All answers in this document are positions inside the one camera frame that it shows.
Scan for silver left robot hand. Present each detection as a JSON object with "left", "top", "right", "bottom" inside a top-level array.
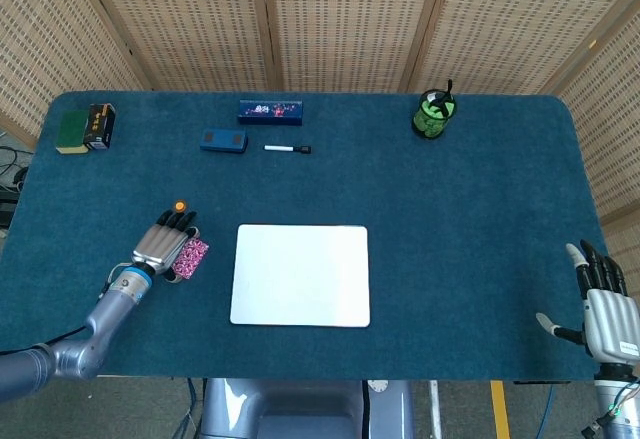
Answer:
[{"left": 130, "top": 210, "right": 201, "bottom": 284}]

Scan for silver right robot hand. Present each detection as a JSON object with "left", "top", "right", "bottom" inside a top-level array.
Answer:
[{"left": 535, "top": 239, "right": 640, "bottom": 365}]

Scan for pink patterned card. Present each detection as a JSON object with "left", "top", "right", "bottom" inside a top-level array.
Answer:
[{"left": 172, "top": 238, "right": 210, "bottom": 280}]

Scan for blue eraser block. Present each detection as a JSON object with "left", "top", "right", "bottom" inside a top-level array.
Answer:
[{"left": 199, "top": 128, "right": 249, "bottom": 154}]

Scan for white board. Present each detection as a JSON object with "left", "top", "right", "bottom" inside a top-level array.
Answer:
[{"left": 229, "top": 223, "right": 372, "bottom": 329}]

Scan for black box gold print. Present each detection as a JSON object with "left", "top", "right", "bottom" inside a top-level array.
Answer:
[{"left": 84, "top": 102, "right": 117, "bottom": 151}]

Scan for yellow floor tape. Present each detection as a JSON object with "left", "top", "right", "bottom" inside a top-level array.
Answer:
[{"left": 489, "top": 380, "right": 512, "bottom": 439}]

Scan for green yellow sponge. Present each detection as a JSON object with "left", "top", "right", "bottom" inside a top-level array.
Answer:
[{"left": 55, "top": 109, "right": 90, "bottom": 155}]

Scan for dark blue rectangular box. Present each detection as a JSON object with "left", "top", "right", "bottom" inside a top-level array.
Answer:
[{"left": 237, "top": 99, "right": 305, "bottom": 126}]

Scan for grey robot torso base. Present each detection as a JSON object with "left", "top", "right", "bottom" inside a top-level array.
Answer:
[{"left": 198, "top": 377, "right": 416, "bottom": 439}]

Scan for black pen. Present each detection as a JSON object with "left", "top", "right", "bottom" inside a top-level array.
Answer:
[{"left": 433, "top": 78, "right": 454, "bottom": 110}]

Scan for woven bamboo folding screen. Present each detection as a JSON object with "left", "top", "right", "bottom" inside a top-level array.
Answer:
[{"left": 0, "top": 0, "right": 640, "bottom": 228}]

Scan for blue floor cable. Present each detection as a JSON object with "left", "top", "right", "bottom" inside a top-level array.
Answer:
[{"left": 537, "top": 386, "right": 557, "bottom": 439}]

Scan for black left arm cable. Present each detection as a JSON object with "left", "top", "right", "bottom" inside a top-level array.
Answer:
[{"left": 0, "top": 326, "right": 89, "bottom": 358}]

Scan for black floor cables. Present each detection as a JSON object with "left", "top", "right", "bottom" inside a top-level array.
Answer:
[{"left": 0, "top": 144, "right": 31, "bottom": 230}]

